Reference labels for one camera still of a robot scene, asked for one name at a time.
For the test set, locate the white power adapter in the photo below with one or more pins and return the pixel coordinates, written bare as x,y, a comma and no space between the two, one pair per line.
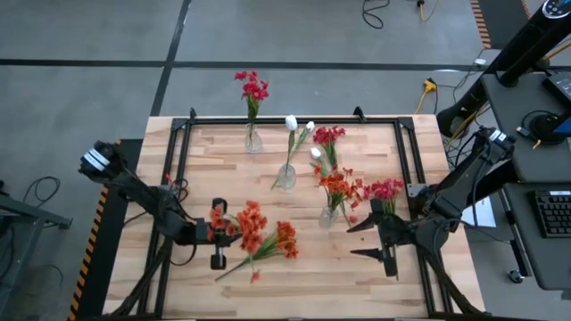
480,62

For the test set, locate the black tower fan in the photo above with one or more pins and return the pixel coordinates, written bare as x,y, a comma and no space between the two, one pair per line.
522,51

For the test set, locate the slim conical glass vase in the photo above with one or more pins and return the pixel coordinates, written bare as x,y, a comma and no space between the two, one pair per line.
253,145

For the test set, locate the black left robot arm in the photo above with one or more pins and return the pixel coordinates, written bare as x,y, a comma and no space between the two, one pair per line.
134,187

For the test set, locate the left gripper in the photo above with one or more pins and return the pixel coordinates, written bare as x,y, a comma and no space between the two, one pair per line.
194,234

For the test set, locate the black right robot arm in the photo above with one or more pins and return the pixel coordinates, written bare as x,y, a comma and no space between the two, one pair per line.
459,178

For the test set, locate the single orange flower sprig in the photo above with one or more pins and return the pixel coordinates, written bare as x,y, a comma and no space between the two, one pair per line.
353,219

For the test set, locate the black caster wheel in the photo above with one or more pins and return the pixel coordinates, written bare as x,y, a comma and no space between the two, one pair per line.
516,277

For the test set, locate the round ribbed glass vase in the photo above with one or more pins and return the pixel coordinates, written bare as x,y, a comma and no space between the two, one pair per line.
287,178

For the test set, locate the grey desk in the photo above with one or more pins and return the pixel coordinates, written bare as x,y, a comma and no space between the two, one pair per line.
544,165

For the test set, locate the black mat with hazard stripes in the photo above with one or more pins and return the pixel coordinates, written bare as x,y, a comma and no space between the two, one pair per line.
105,276

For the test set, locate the white artificial tulip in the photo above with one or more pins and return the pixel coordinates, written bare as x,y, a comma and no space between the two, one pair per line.
291,122
309,126
315,153

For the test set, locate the black floor mat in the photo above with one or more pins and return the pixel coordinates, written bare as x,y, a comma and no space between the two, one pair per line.
508,22

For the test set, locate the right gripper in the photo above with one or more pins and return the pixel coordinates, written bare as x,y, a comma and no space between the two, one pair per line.
401,234

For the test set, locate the black metal table frame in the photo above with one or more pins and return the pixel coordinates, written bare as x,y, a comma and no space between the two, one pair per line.
290,120

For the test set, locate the orange artificial flower bunch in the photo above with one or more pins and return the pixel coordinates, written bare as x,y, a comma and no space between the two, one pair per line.
250,223
285,236
336,185

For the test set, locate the pink artificial flower bunch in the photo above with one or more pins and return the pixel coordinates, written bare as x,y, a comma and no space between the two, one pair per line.
254,91
328,135
383,189

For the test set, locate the grey metal stand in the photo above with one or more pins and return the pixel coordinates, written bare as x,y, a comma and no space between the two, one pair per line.
35,214

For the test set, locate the white paper sheet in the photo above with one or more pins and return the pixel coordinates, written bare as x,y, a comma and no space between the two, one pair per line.
482,216

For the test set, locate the black keyboard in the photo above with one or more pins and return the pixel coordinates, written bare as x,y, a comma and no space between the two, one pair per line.
553,214

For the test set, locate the diamond cut glass vase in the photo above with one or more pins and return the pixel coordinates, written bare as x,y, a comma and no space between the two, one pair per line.
328,219

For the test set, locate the dark grey electronic box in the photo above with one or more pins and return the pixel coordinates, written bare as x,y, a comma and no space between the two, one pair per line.
560,87

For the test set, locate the yellow power plug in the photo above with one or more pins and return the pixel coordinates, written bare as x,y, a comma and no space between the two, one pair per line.
429,85

